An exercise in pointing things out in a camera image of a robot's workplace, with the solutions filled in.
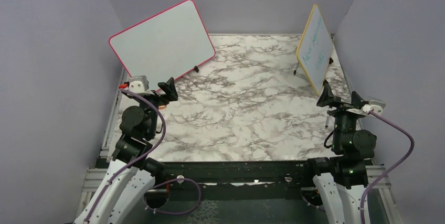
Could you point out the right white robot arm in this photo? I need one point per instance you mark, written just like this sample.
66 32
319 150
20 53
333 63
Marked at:
344 166

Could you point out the aluminium frame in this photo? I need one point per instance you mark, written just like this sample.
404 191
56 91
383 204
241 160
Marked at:
96 174

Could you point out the pink framed whiteboard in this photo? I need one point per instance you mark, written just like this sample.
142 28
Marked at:
171 43

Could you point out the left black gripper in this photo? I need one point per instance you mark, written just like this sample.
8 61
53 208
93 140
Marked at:
169 88

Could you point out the white whiteboard marker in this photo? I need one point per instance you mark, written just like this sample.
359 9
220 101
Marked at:
327 119

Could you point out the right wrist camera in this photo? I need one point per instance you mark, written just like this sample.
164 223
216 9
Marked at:
374 106

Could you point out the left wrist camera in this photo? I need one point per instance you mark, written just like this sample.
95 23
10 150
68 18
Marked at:
138 84

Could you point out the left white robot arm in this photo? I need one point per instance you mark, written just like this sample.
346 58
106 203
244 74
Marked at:
131 172

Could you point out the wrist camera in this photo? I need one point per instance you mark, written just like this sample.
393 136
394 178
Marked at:
374 106
138 84

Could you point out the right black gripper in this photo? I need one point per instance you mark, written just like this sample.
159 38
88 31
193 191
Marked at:
356 99

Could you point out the yellow framed whiteboard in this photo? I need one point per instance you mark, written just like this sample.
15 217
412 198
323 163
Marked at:
315 49

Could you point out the black mounting rail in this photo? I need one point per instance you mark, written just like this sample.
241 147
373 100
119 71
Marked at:
249 180

